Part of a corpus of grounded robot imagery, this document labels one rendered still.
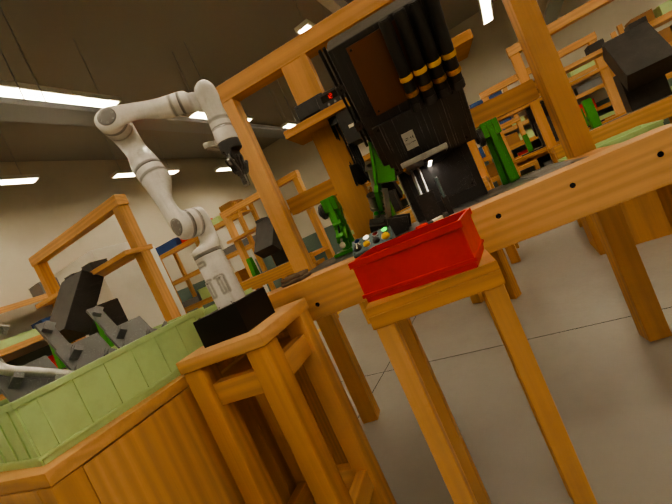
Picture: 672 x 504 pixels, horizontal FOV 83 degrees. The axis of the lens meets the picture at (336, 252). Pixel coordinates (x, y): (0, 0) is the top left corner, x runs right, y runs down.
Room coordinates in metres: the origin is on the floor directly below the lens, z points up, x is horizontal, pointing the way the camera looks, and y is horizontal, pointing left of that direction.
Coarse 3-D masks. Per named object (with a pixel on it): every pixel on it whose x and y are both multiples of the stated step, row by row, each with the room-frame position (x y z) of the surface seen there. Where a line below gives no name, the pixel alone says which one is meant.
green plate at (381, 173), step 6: (372, 144) 1.50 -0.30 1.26; (372, 150) 1.48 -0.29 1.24; (372, 156) 1.48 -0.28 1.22; (372, 162) 1.48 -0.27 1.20; (378, 162) 1.48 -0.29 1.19; (372, 168) 1.48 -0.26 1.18; (378, 168) 1.49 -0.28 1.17; (384, 168) 1.48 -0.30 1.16; (390, 168) 1.48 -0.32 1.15; (378, 174) 1.49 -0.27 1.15; (384, 174) 1.48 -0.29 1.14; (390, 174) 1.48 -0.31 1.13; (378, 180) 1.49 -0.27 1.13; (384, 180) 1.49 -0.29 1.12; (390, 180) 1.48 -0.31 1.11; (396, 180) 1.52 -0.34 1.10
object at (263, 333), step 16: (288, 304) 1.31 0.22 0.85; (304, 304) 1.29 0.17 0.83; (272, 320) 1.12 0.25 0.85; (288, 320) 1.17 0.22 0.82; (240, 336) 1.09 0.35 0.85; (256, 336) 1.02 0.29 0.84; (272, 336) 1.06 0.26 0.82; (192, 352) 1.20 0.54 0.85; (208, 352) 1.09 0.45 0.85; (224, 352) 1.07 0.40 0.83; (240, 352) 1.05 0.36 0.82; (192, 368) 1.11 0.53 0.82
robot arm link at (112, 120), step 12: (168, 96) 1.27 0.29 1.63; (108, 108) 1.24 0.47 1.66; (120, 108) 1.24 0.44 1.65; (132, 108) 1.25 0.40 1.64; (144, 108) 1.25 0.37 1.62; (156, 108) 1.26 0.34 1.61; (168, 108) 1.27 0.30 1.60; (180, 108) 1.28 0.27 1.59; (96, 120) 1.23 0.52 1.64; (108, 120) 1.23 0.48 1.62; (120, 120) 1.24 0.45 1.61; (132, 120) 1.25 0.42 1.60; (108, 132) 1.24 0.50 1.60; (120, 132) 1.26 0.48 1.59
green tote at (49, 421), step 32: (192, 320) 1.37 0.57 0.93; (128, 352) 1.15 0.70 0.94; (160, 352) 1.23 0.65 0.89; (64, 384) 0.99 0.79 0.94; (96, 384) 1.05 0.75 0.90; (128, 384) 1.12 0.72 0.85; (160, 384) 1.19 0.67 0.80; (0, 416) 0.94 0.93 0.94; (32, 416) 0.92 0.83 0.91; (64, 416) 0.97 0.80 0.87; (96, 416) 1.02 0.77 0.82; (0, 448) 0.99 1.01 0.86; (32, 448) 0.90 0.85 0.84; (64, 448) 0.94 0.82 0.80
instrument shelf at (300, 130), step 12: (456, 36) 1.59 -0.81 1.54; (468, 36) 1.58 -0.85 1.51; (456, 48) 1.61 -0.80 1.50; (468, 48) 1.68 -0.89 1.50; (336, 108) 1.74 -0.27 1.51; (312, 120) 1.78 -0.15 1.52; (324, 120) 1.79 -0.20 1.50; (288, 132) 1.81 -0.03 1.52; (300, 132) 1.81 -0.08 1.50; (312, 132) 1.89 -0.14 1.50; (300, 144) 2.02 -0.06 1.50
